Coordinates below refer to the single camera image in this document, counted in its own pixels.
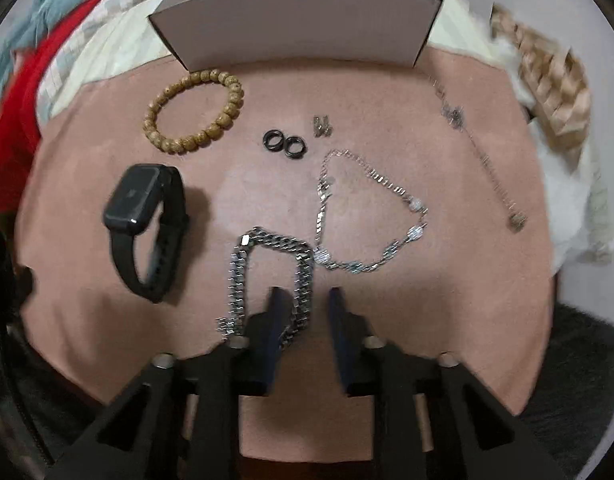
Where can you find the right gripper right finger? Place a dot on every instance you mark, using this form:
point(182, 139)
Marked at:
point(353, 359)

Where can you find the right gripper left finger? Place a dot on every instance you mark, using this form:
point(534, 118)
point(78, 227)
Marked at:
point(264, 331)

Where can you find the small silver earrings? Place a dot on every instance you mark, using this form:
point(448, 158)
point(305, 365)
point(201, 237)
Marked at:
point(321, 126)

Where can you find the white cardboard box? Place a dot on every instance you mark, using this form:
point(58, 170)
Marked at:
point(205, 33)

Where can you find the black fuzzy chair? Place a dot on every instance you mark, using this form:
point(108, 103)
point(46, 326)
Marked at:
point(573, 400)

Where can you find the white paper sheet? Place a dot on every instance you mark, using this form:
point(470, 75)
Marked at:
point(576, 201)

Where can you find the red bed cover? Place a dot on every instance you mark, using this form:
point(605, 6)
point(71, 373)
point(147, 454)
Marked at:
point(19, 131)

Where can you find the striped pale cloth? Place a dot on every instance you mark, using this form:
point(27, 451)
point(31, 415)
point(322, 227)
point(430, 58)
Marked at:
point(128, 41)

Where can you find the brown geometric patterned cloth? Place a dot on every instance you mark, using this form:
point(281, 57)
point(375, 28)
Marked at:
point(555, 78)

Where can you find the checkered mattress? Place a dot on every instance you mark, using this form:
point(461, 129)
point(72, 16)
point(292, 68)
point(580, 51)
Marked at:
point(87, 30)

